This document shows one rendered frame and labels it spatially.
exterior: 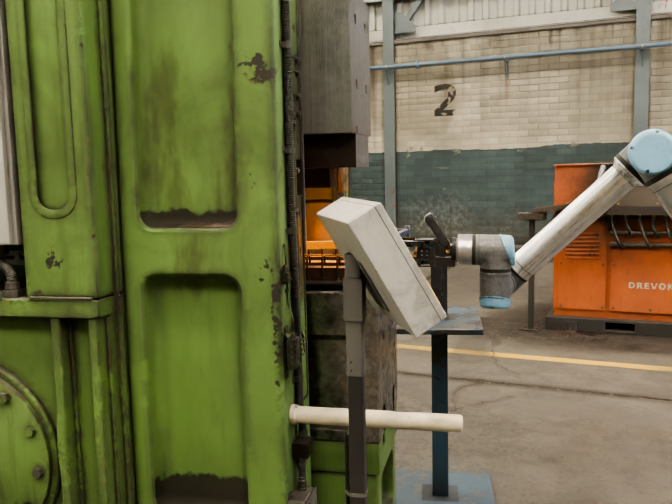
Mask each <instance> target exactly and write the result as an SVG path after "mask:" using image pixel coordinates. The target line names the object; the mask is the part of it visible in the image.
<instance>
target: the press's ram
mask: <svg viewBox="0 0 672 504"><path fill-rule="evenodd" d="M300 24H301V59H302V94H303V129H304V135H329V134H360V135H365V136H368V137H370V136H371V113H370V56H369V7H368V6H367V4H366V3H365V2H364V1H363V0H300Z"/></svg>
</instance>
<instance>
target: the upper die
mask: <svg viewBox="0 0 672 504"><path fill-rule="evenodd" d="M304 164H305V168H348V167H369V152H368V136H365V135H360V134H329V135H304Z"/></svg>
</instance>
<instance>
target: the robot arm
mask: <svg viewBox="0 0 672 504"><path fill-rule="evenodd" d="M645 184H646V185H647V186H648V188H650V189H651V190H652V192H653V193H654V195H655V196H656V198H657V199H658V201H659V202H660V203H661V205H662V206H663V208H664V209H665V211H666V212H667V214H668V215H669V216H670V218H671V219H672V136H671V135H670V134H669V133H668V132H666V131H663V130H660V129H648V130H645V131H642V132H640V133H639V134H637V135H636V136H635V137H634V138H633V139H632V141H631V142H630V144H628V145H627V146H626V147H625V148H624V149H623V150H622V151H621V152H620V153H619V154H618V155H616V156H615V157H614V165H613V166H612V167H611V168H610V169H609V170H608V171H606V172H605V173H604V174H603V175H602V176H601V177H600V178H599V179H598V180H596V181H595V182H594V183H593V184H592V185H591V186H590V187H589V188H587V189H586V190H585V191H584V192H583V193H582V194H581V195H580V196H579V197H577V198H576V199H575V200H574V201H573V202H572V203H571V204H570V205H569V206H567V207H566V208H565V209H564V210H563V211H562V212H561V213H560V214H558V215H557V216H556V217H555V218H554V219H553V220H552V221H551V222H550V223H548V224H547V225H546V226H545V227H544V228H543V229H542V230H541V231H540V232H538V233H537V234H536V235H535V236H534V237H533V238H532V239H531V240H529V241H528V242H527V243H526V244H525V245H524V246H523V247H522V248H521V249H519V250H518V251H517V252H516V253H515V248H514V239H513V237H512V236H511V235H501V234H500V235H484V234H459V235H458V239H457V237H452V245H451V243H450V241H449V239H448V238H447V236H446V235H445V233H444V232H443V230H442V228H441V227H440V225H439V224H438V222H437V221H438V220H437V218H436V216H435V215H434V214H432V213H428V214H427V215H425V216H424V221H425V223H426V224H427V226H428V227H430V228H431V230H432V231H433V233H434V235H435V236H436V238H419V239H415V241H413V240H403V241H404V243H405V245H406V246H413V247H407V248H408V250H409V252H410V253H413V252H414V251H415V250H416V249H417V253H416V260H417V265H418V267H435V266H440V267H455V266H456V260H457V263H458V264H465V265H480V297H479V300H480V306H481V307H483V308H488V309H508V308H509V307H510V304H511V295H512V294H513V293H514V292H516V290H517V289H518V288H520V287H521V286H522V285H523V284H524V283H525V282H527V281H528V280H529V278H530V277H531V276H532V275H533V274H535V273H536V272H537V271H538V270H539V269H540V268H541V267H543V266H544V265H545V264H546V263H547V262H548V261H550V260H551V259H552V258H553V257H554V256H555V255H556V254H558V253H559V252H560V251H561V250H562V249H563V248H565V247H566V246H567V245H568V244H569V243H570V242H571V241H573V240H574V239H575V238H576V237H577V236H578V235H579V234H581V233H582V232H583V231H584V230H585V229H586V228H588V227H589V226H590V225H591V224H592V223H593V222H594V221H596V220H597V219H598V218H599V217H600V216H601V215H603V214H604V213H605V212H606V211H607V210H608V209H609V208H611V207H612V206H613V205H614V204H615V203H616V202H617V201H619V200H620V199H621V198H622V197H623V196H624V195H626V194H627V193H628V192H629V191H630V190H631V189H632V188H634V187H635V186H644V185H645ZM449 250H450V252H447V251H449ZM424 264H430V266H421V265H424Z"/></svg>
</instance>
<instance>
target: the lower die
mask: <svg viewBox="0 0 672 504"><path fill-rule="evenodd" d="M325 257H326V263H324V258H323V274H324V280H328V281H335V280H336V256H325ZM340 258H341V263H340V264H339V261H338V272H339V279H340V281H343V278H344V277H345V263H344V259H343V257H342V256H340ZM308 271H309V278H310V280H321V256H311V264H309V258H308Z"/></svg>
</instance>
